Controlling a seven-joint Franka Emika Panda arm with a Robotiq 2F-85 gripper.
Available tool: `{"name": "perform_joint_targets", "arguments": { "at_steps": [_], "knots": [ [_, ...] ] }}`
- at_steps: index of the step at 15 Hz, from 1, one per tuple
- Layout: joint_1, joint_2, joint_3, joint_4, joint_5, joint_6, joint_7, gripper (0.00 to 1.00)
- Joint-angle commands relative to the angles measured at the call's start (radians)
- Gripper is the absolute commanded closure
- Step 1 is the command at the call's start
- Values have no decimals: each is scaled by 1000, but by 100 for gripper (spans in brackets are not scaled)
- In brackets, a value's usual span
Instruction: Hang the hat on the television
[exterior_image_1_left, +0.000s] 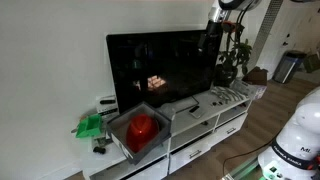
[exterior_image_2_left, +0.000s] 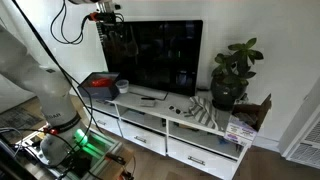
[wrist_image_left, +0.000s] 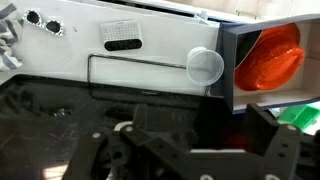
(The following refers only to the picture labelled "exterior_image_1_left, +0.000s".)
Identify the dark round plant pot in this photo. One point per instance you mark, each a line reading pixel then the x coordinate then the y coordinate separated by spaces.
pixel 224 76

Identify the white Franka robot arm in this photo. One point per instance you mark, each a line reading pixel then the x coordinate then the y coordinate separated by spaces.
pixel 300 133

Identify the black flat screen television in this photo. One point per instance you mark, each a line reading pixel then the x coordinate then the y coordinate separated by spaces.
pixel 166 60

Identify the green plastic container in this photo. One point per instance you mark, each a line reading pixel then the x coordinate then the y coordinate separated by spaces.
pixel 88 126

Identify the grey remote control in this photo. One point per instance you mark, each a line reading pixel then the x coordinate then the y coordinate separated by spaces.
pixel 196 111

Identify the white printed carton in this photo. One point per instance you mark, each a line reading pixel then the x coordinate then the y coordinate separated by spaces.
pixel 255 90

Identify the brown cardboard box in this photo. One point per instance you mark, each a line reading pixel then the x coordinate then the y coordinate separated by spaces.
pixel 256 76

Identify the striped grey white cloth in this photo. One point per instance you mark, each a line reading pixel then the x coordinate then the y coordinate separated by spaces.
pixel 228 94

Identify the green leafy plant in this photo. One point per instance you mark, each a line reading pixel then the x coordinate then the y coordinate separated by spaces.
pixel 238 53

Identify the small black object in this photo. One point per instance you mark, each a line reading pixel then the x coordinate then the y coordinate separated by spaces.
pixel 99 150

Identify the white perforated vent panel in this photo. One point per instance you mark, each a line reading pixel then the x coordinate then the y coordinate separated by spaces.
pixel 266 30

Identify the grey trash bin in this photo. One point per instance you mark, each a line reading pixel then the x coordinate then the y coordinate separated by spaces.
pixel 288 66

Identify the white television cabinet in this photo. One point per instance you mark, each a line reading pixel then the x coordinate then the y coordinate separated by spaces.
pixel 186 128

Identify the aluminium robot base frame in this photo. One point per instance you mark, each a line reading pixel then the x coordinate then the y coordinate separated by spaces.
pixel 243 170

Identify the black sunglasses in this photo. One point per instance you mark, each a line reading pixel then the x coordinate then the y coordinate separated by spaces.
pixel 216 103

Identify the glass television base plate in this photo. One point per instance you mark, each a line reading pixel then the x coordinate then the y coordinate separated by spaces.
pixel 181 105

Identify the red hat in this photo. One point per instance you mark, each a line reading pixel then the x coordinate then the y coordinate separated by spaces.
pixel 141 131

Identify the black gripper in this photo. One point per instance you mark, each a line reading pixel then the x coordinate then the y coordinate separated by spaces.
pixel 214 30

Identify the green bag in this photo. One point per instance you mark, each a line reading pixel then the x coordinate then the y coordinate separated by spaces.
pixel 311 62

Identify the grey open storage box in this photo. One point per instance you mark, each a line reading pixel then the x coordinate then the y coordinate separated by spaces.
pixel 120 128

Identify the white box with black print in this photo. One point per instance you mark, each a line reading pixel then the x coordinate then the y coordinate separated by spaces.
pixel 107 106

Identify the small black shelf item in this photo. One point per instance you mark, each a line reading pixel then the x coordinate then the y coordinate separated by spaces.
pixel 204 123

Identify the clear plastic cup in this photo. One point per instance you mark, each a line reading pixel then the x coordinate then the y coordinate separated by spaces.
pixel 166 109

